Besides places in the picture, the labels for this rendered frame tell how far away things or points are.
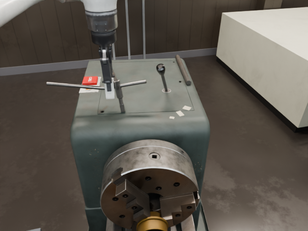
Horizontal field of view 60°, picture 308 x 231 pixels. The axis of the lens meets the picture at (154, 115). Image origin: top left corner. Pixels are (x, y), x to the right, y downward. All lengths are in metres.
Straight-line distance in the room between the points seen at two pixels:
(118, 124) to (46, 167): 1.83
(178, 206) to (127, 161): 0.20
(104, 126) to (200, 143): 0.33
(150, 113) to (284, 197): 1.77
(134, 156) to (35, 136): 2.34
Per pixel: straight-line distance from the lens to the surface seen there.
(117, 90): 0.92
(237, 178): 2.51
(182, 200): 0.85
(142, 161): 0.78
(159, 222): 0.80
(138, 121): 0.91
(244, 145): 2.86
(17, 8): 0.82
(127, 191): 0.78
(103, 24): 0.81
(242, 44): 3.91
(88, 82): 1.15
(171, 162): 0.80
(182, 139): 0.91
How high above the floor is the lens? 1.79
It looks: 35 degrees down
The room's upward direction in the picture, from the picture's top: straight up
